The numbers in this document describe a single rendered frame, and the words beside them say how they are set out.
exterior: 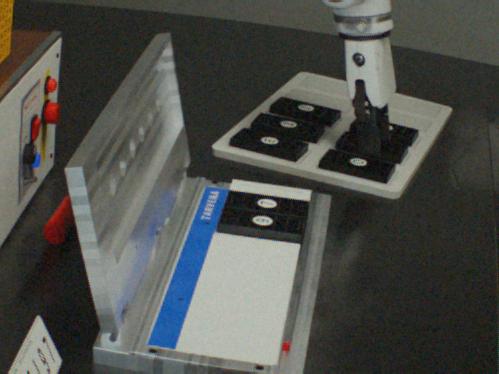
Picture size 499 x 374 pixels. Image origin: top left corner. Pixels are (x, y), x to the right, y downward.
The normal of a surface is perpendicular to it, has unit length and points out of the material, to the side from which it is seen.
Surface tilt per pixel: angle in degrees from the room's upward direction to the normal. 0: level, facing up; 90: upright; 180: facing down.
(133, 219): 14
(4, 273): 0
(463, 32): 90
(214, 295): 0
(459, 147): 0
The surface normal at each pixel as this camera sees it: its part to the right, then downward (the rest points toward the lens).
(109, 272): 0.98, -0.08
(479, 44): -0.16, 0.39
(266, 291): 0.10, -0.91
